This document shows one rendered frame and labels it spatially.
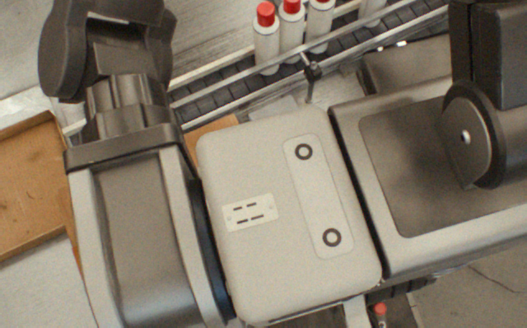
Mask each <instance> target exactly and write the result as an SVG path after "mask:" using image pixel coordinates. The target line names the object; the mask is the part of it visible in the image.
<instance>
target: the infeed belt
mask: <svg viewBox="0 0 527 328"><path fill-rule="evenodd" d="M400 1H402V0H387V1H386V4H385V9H386V8H387V7H391V6H393V5H394V4H396V3H398V2H400ZM450 1H452V0H422V1H421V2H417V3H415V4H413V5H411V6H409V7H405V8H404V9H402V10H400V11H398V12H395V13H393V14H391V15H388V16H386V17H384V18H382V19H380V22H379V24H378V25H377V26H376V27H373V28H365V27H361V28H359V29H357V30H354V31H352V32H350V33H347V34H345V35H342V36H340V37H338V38H336V39H334V40H331V41H330V42H329V44H328V48H327V49H326V51H325V52H324V53H322V54H311V53H309V52H306V53H304V54H305V56H306V57H307V58H308V60H309V61H310V63H311V62H312V61H315V62H316V63H320V62H322V61H324V60H326V59H329V58H331V57H333V56H334V55H336V54H340V53H342V52H343V51H345V50H349V49H351V48H353V47H355V46H358V45H360V44H362V43H364V42H367V41H368V40H371V39H373V37H374V38H375V37H376V36H378V35H381V34H383V33H385V32H387V31H389V30H392V29H394V28H396V27H398V26H401V25H402V24H405V23H407V22H409V21H411V20H415V19H417V18H419V17H420V16H424V15H426V14H427V13H429V12H433V11H435V10H436V9H438V8H440V7H443V6H445V5H447V4H449V2H450ZM359 10H360V8H357V9H356V10H354V11H352V12H348V13H346V14H344V15H342V16H339V17H337V18H335V19H333V20H332V25H331V30H330V32H332V31H334V30H337V29H339V28H341V27H344V26H346V25H348V24H352V23H353V22H355V21H357V16H358V13H359ZM341 17H342V18H341ZM253 66H255V56H254V54H252V55H250V56H249V57H247V58H244V59H241V60H239V61H236V62H235V63H232V64H229V65H227V66H225V67H224V68H222V69H220V70H219V71H220V72H219V71H216V72H213V73H210V74H208V75H206V76H204V77H201V78H199V79H197V80H195V81H192V82H189V83H187V84H186V85H187V86H186V85H185V84H184V85H183V86H181V87H177V88H176V89H174V90H172V91H170V92H169V91H168V93H167V96H168V100H169V103H170V104H172V103H174V102H177V101H179V100H181V99H183V98H185V97H187V96H190V95H193V94H195V92H197V91H201V90H202V89H204V88H206V87H210V86H211V85H213V84H216V83H219V82H221V81H223V80H226V79H227V78H229V77H233V76H235V75H236V74H238V73H242V72H244V71H246V70H249V68H252V67H253ZM304 67H305V65H304V63H303V61H302V60H301V59H300V60H299V61H298V62H297V63H294V64H285V63H280V64H279V69H278V71H277V73H276V74H274V75H273V76H271V77H265V76H262V75H260V74H257V75H254V76H253V77H250V78H248V79H245V80H243V81H241V82H238V83H236V84H234V85H232V86H230V87H227V88H225V89H223V90H220V91H217V92H215V93H213V95H210V96H208V97H206V98H203V99H202V100H200V101H197V102H194V103H193V104H190V105H187V106H185V107H183V108H181V109H179V110H176V111H175V113H176V114H177V115H178V117H179V122H180V123H181V125H183V124H187V123H188V122H190V121H193V120H195V119H197V118H198V117H200V116H202V115H205V114H207V113H209V112H211V111H213V110H216V109H219V108H221V107H223V106H225V105H228V104H230V103H232V102H234V101H237V100H239V99H240V98H243V97H246V96H248V95H249V94H250V93H253V92H255V91H257V90H259V89H262V88H264V87H266V86H269V85H272V84H274V83H275V82H278V81H280V80H282V79H284V78H286V77H289V76H291V75H294V74H296V73H298V72H301V71H303V70H304ZM203 79H204V80H203ZM170 93H171V94H170ZM69 138H70V140H71V143H72V147H76V146H79V145H78V139H77V134H73V135H71V136H69Z"/></svg>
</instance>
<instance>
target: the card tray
mask: <svg viewBox="0 0 527 328"><path fill-rule="evenodd" d="M67 149H68V146H67V144H66V141H65V138H64V136H63V133H62V130H61V129H60V126H59V123H58V120H57V118H56V116H55V115H54V113H53V112H52V111H51V110H50V109H49V108H48V109H46V110H42V111H40V112H37V114H35V115H32V116H30V117H28V118H26V119H23V120H21V121H18V122H16V123H15V124H11V125H9V126H7V127H5V128H3V129H0V264H1V263H2V262H4V261H6V260H9V259H11V258H12V257H15V256H17V255H19V254H21V253H23V252H25V251H28V250H30V249H32V247H33V248H34V246H37V245H39V244H40V243H42V242H45V241H47V240H49V239H51V238H53V237H56V236H58V235H60V234H62V233H64V232H66V228H65V225H64V222H63V218H62V215H61V213H60V210H59V207H58V202H57V200H56V197H55V194H54V191H55V190H59V189H61V188H63V187H65V186H67V185H68V177H67V176H66V173H65V168H64V162H63V152H64V151H65V150H67Z"/></svg>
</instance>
